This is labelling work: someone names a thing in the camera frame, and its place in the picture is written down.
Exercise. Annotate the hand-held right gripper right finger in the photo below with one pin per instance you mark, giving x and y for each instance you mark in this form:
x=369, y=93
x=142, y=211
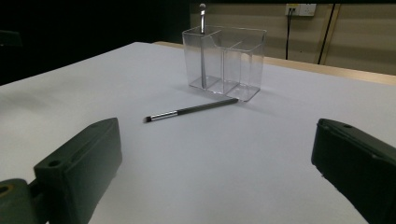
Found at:
x=358, y=161

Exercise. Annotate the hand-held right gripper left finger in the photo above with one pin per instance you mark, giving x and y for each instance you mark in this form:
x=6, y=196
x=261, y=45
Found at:
x=81, y=161

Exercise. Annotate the black makeup brush silver ferrule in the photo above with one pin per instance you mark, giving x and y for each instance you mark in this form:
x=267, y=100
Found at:
x=186, y=111

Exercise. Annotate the clear acrylic organizer box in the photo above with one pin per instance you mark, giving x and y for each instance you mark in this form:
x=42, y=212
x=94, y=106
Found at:
x=227, y=62

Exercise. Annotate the black makeup brush pale tip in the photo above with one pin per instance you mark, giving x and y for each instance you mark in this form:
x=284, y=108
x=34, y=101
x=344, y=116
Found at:
x=203, y=46

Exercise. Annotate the white table cover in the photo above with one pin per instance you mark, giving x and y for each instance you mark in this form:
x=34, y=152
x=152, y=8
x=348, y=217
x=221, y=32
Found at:
x=199, y=161

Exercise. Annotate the white wall power outlet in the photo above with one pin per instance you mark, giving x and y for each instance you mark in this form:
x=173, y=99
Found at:
x=300, y=9

